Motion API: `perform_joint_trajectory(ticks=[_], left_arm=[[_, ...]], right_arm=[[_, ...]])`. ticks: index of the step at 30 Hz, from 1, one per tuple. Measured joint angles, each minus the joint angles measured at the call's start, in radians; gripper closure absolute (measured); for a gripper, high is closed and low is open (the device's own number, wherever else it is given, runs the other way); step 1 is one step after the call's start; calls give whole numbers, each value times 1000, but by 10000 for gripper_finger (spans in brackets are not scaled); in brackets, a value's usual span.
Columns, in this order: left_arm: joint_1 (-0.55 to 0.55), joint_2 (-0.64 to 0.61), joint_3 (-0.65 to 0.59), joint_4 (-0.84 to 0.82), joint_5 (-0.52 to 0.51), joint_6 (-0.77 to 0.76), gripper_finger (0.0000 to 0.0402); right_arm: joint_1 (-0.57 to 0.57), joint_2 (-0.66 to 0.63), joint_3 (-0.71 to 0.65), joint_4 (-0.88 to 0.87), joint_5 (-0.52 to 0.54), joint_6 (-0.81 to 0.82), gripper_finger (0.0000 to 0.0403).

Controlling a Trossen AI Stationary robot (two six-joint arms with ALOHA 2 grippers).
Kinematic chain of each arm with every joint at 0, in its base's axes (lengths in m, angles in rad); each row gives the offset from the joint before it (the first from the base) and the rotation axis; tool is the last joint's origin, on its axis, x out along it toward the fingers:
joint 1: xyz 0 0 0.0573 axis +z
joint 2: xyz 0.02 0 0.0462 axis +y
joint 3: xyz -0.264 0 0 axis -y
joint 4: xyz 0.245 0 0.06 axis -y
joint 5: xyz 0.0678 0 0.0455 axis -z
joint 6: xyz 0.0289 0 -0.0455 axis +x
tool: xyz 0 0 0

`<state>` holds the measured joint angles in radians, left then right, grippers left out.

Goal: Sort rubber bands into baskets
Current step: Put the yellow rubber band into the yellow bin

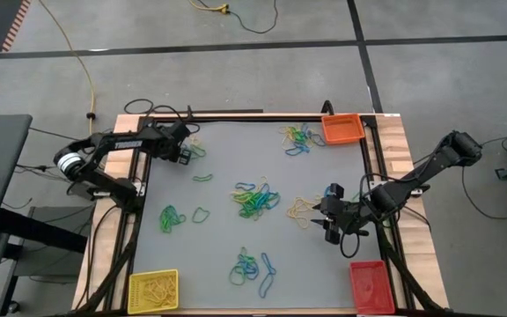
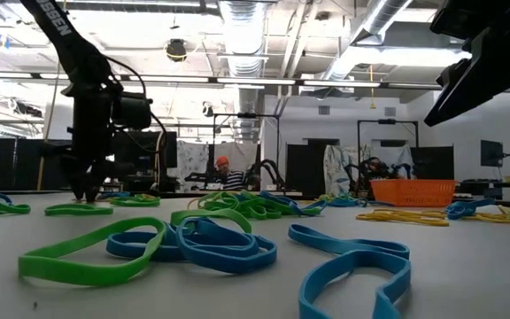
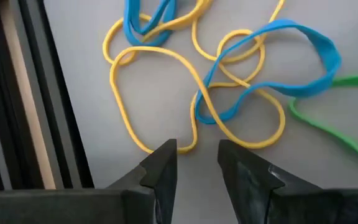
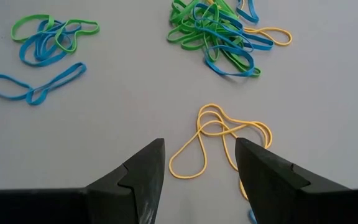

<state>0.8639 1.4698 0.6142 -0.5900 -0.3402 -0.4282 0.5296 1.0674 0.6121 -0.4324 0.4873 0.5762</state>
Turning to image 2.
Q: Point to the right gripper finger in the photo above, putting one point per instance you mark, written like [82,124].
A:
[494,71]
[454,73]

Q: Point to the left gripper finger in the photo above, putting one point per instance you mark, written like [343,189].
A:
[93,186]
[78,186]

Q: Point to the background black robot arm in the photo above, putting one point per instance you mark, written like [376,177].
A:
[277,175]

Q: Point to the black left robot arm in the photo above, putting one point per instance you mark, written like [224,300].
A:
[82,62]

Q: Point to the large black monitor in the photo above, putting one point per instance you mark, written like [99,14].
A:
[144,159]

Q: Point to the small black monitor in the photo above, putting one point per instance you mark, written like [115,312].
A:
[492,153]

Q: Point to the patterned white cloth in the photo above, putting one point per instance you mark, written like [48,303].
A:
[337,168]
[193,159]

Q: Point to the dark background desk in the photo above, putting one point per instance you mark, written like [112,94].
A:
[481,182]

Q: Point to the person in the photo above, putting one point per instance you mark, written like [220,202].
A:
[233,179]
[376,166]

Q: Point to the orange plastic basket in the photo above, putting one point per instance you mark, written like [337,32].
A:
[414,192]

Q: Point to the black panel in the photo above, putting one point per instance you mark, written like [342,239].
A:
[303,168]

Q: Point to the grey table mat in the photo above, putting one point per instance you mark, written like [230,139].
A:
[481,266]

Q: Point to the black rig frame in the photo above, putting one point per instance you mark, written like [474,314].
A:
[246,115]
[388,121]

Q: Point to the silver ventilation duct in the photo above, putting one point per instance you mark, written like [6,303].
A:
[383,17]
[244,35]

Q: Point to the ceiling light strip rail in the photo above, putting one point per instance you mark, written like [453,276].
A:
[255,81]

